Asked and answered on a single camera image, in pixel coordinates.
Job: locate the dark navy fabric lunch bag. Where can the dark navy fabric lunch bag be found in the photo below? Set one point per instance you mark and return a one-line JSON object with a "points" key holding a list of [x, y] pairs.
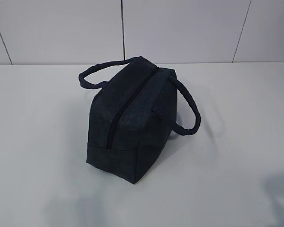
{"points": [[137, 107]]}

